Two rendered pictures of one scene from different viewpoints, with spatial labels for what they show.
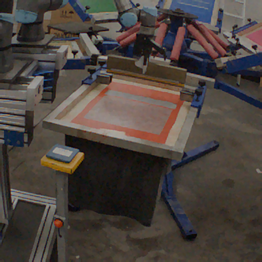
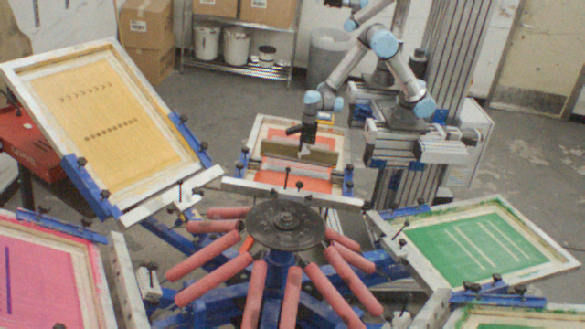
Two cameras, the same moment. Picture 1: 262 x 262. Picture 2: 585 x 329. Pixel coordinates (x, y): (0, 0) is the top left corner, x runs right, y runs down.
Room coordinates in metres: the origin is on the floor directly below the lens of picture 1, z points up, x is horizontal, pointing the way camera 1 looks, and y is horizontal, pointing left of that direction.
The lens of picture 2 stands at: (4.53, -0.55, 2.56)
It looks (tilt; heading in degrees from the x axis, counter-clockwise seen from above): 31 degrees down; 168
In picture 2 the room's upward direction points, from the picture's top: 9 degrees clockwise
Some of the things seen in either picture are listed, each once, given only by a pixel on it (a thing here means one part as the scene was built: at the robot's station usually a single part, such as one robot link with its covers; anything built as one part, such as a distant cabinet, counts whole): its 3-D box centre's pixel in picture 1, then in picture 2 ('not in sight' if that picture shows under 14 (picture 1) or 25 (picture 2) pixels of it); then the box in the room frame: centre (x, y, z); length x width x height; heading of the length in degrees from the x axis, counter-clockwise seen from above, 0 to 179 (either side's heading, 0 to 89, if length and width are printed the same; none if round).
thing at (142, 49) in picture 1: (144, 44); (308, 132); (2.10, -0.01, 1.23); 0.09 x 0.08 x 0.12; 78
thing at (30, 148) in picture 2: not in sight; (53, 134); (1.99, -1.27, 1.06); 0.61 x 0.46 x 0.12; 48
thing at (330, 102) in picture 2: (129, 14); (330, 102); (2.08, 0.08, 1.39); 0.11 x 0.11 x 0.08; 3
